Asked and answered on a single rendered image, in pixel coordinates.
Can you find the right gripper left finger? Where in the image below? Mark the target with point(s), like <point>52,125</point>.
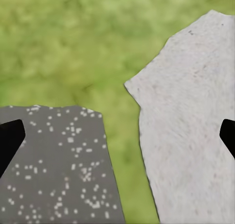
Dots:
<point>12,135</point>

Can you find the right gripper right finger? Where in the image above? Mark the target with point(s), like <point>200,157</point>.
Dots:
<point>227,135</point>

